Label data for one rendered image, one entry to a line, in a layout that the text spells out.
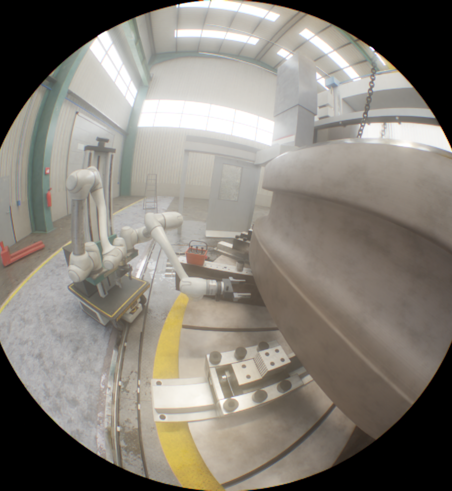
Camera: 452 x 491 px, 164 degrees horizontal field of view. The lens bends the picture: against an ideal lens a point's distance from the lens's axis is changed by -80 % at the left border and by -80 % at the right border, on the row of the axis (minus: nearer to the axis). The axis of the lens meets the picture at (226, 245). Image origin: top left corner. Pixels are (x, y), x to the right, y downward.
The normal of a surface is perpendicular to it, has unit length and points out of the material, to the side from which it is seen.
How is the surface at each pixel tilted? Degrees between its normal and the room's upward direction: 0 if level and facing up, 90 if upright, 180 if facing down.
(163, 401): 0
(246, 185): 90
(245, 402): 0
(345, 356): 90
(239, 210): 90
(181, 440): 0
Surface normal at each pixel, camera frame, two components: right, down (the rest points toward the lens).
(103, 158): 0.98, 0.19
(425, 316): -0.90, 0.04
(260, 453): 0.14, -0.92
